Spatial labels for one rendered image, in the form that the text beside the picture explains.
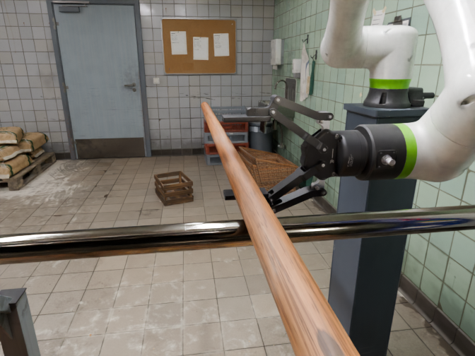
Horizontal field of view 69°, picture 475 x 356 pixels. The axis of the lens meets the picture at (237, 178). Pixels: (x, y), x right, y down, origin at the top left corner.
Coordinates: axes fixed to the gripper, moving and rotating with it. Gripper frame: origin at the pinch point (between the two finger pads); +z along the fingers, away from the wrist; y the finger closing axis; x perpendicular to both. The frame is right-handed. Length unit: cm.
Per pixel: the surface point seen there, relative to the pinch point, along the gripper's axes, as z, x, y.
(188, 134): 8, 466, 88
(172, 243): 8.9, -19.5, 3.5
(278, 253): 0.8, -30.4, -1.0
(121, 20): 89, 463, -68
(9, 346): 40, 2, 33
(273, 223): -0.1, -25.7, -1.1
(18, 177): 196, 340, 106
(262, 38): -103, 467, -47
